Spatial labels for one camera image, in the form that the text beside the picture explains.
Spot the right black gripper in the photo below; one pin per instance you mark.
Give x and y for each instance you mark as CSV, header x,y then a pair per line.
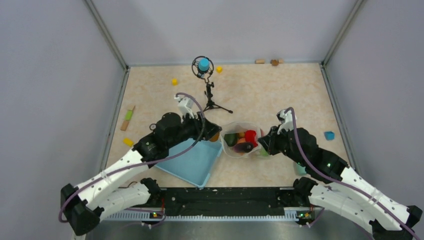
x,y
269,141

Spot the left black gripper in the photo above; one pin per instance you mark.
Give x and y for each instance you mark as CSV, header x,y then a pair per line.
x,y
197,123

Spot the red toy bell pepper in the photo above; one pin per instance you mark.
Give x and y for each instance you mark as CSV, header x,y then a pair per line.
x,y
250,136

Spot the orange toy peach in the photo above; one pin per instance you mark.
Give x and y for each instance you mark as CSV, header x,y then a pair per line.
x,y
241,140

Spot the purple toy eggplant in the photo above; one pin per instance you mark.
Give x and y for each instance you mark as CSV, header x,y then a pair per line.
x,y
243,147

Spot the blue perforated plastic basket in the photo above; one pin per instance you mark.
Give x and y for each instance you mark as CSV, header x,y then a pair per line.
x,y
194,166

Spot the clear polka dot zip bag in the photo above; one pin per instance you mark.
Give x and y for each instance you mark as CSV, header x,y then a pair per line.
x,y
240,127

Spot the yellow orange toy fruit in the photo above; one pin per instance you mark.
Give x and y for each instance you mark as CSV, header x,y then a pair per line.
x,y
215,137

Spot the dark green toy avocado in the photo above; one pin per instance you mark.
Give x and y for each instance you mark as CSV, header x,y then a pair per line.
x,y
231,139

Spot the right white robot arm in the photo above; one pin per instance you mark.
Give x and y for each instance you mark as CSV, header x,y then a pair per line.
x,y
337,187

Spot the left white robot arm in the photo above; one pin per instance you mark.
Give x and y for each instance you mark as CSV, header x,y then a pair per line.
x,y
85,205

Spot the teal plastic bottle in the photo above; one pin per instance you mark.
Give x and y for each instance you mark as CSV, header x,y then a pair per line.
x,y
299,170

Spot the yellow block front left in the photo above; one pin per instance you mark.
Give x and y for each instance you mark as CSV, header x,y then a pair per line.
x,y
128,142

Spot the green and wood toy block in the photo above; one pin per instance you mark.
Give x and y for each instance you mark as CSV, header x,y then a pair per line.
x,y
128,116

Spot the blue toy block right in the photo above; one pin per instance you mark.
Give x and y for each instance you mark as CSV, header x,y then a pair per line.
x,y
329,135

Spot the brown wooden piece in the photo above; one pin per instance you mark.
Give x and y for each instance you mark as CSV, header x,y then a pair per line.
x,y
275,62

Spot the yellow cube near microphone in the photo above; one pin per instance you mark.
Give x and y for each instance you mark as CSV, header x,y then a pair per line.
x,y
219,70

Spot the wooden cork piece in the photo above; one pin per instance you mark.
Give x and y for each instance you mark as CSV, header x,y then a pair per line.
x,y
260,61

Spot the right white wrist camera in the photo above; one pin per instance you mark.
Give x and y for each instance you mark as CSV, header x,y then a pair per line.
x,y
287,120

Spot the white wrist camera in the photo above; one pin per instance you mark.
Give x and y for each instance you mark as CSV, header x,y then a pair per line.
x,y
185,105
287,120

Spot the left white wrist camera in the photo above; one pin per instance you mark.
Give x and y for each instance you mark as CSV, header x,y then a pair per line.
x,y
185,105

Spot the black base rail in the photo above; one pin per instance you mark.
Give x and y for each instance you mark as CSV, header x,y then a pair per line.
x,y
231,202

